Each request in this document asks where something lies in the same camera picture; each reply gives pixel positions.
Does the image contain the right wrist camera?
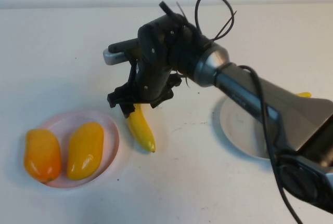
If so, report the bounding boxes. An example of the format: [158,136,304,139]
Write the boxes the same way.
[103,38,141,67]

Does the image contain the pink round plate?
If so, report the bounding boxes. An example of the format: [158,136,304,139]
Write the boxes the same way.
[33,109,120,190]

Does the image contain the orange-tipped yellow mango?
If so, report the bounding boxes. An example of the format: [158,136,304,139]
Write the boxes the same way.
[23,128,62,183]

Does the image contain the black right camera cable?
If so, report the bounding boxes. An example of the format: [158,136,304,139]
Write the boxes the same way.
[238,64,306,224]

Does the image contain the plain yellow mango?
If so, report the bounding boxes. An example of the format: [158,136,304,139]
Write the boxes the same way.
[66,122,105,181]

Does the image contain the black right looped wrist cable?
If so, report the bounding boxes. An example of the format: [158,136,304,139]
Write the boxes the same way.
[194,0,238,44]

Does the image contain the grey round plate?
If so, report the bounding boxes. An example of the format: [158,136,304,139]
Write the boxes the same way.
[219,94,281,161]

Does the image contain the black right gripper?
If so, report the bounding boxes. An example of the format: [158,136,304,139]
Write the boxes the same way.
[106,16,183,118]

